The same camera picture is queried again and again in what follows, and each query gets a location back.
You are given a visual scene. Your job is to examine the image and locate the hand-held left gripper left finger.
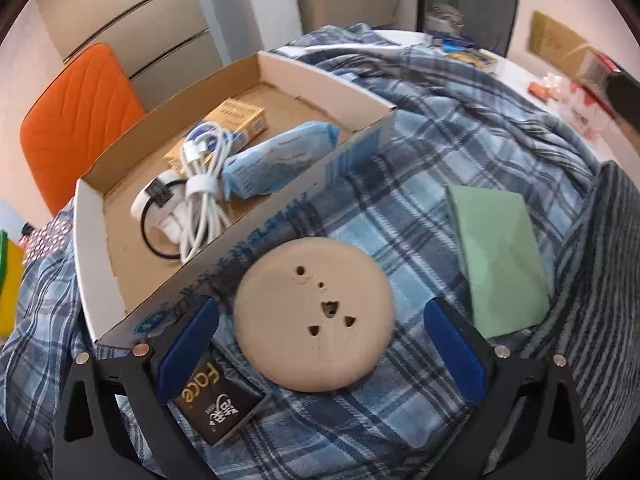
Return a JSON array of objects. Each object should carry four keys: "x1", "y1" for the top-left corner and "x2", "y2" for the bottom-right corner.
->
[{"x1": 54, "y1": 297, "x2": 221, "y2": 480}]

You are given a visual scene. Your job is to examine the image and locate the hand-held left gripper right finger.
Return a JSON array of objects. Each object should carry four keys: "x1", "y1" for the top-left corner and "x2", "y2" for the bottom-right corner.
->
[{"x1": 422, "y1": 297, "x2": 587, "y2": 480}]

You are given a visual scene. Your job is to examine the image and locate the shallow cardboard box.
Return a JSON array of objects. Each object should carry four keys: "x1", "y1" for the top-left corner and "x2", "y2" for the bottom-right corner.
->
[{"x1": 74, "y1": 50, "x2": 398, "y2": 346}]

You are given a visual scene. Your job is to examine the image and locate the beige round hand warmer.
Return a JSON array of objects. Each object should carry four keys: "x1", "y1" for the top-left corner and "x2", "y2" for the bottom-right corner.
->
[{"x1": 232, "y1": 237, "x2": 396, "y2": 393}]

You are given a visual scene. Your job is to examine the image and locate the black cable loop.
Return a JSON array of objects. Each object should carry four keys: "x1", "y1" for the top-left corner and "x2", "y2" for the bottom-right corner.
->
[{"x1": 131, "y1": 171, "x2": 187, "y2": 261}]

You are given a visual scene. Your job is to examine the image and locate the white cable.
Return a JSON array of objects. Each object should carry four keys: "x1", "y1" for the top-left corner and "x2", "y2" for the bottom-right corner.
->
[{"x1": 177, "y1": 121, "x2": 236, "y2": 265}]

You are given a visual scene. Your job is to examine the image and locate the light blue tissue packet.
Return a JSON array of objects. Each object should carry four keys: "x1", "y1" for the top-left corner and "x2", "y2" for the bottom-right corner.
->
[{"x1": 221, "y1": 121, "x2": 341, "y2": 201}]

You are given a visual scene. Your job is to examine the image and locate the gold cardboard pack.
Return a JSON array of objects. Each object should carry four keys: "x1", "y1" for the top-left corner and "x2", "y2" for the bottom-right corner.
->
[{"x1": 162, "y1": 99, "x2": 267, "y2": 171}]

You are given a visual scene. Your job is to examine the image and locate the black snack packet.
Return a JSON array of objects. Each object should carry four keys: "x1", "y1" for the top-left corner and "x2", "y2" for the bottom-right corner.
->
[{"x1": 172, "y1": 352, "x2": 273, "y2": 448}]

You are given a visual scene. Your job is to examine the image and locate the grey striped cloth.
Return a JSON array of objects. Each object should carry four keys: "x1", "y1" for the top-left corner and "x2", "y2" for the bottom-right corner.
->
[{"x1": 542, "y1": 160, "x2": 640, "y2": 463}]

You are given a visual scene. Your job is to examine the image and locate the polka dot fabric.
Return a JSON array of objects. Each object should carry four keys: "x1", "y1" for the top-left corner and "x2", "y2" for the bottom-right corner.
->
[{"x1": 20, "y1": 200, "x2": 77, "y2": 262}]

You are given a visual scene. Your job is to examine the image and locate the yellow container green rim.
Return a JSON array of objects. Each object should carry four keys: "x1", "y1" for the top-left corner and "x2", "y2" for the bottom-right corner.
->
[{"x1": 0, "y1": 230, "x2": 26, "y2": 337}]

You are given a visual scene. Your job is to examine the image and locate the blue plaid cloth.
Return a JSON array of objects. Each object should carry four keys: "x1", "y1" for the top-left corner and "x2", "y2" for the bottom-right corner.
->
[{"x1": 0, "y1": 22, "x2": 616, "y2": 480}]

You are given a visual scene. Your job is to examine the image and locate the orange chair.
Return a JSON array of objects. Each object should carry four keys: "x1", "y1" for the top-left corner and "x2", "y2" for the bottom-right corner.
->
[{"x1": 20, "y1": 42, "x2": 148, "y2": 216}]

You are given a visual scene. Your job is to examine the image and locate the clear plastic packaging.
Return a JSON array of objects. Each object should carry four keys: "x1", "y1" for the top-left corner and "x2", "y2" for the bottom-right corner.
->
[{"x1": 545, "y1": 72, "x2": 626, "y2": 137}]

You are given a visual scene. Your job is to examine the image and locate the black red box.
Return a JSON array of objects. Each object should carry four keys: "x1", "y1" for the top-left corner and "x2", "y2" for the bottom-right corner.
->
[{"x1": 577, "y1": 50, "x2": 640, "y2": 132}]

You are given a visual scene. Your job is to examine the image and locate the dark blue small packet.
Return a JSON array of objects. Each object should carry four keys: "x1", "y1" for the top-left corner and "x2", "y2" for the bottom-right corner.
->
[{"x1": 439, "y1": 35, "x2": 482, "y2": 55}]

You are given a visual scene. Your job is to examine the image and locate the flat brown cardboard carton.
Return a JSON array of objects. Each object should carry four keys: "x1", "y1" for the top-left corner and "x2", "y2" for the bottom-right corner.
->
[{"x1": 530, "y1": 10, "x2": 601, "y2": 77}]

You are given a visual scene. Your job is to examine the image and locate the beige vanity cabinet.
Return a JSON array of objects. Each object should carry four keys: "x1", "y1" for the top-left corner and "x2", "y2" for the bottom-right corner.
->
[{"x1": 295, "y1": 0, "x2": 401, "y2": 34}]

